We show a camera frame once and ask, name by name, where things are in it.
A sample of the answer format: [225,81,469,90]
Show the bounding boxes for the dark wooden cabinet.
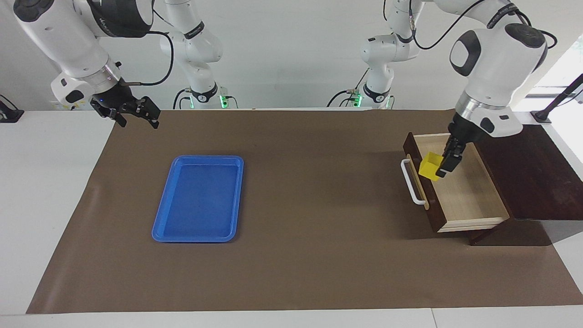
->
[469,123,583,246]

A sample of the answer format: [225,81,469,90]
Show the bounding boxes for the black stand with pole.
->
[530,73,583,125]

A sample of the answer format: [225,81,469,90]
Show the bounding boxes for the black table clamp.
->
[0,94,25,123]

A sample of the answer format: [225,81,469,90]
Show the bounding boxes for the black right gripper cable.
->
[123,30,175,87]

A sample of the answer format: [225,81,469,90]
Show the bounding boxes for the wooden drawer with white handle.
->
[400,131,511,234]

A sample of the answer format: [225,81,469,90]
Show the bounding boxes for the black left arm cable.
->
[409,0,559,51]

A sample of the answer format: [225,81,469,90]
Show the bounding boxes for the blue plastic tray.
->
[151,155,245,243]

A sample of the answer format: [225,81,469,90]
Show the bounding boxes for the brown table mat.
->
[26,108,583,315]

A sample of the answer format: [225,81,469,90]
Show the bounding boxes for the yellow cube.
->
[419,153,444,182]

